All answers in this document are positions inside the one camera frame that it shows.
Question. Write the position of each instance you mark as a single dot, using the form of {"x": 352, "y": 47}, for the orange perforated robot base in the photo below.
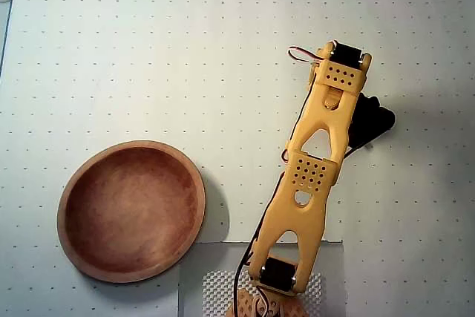
{"x": 289, "y": 306}

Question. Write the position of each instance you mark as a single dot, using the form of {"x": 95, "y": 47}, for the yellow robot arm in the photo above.
{"x": 319, "y": 124}

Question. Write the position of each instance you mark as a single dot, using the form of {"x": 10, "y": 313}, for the brown wooden bowl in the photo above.
{"x": 130, "y": 213}

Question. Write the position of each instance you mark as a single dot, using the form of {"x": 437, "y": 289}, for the white dotted paper sheet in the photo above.
{"x": 148, "y": 53}

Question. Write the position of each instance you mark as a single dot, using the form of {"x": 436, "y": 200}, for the grey mesh anti-slip mat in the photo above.
{"x": 219, "y": 294}

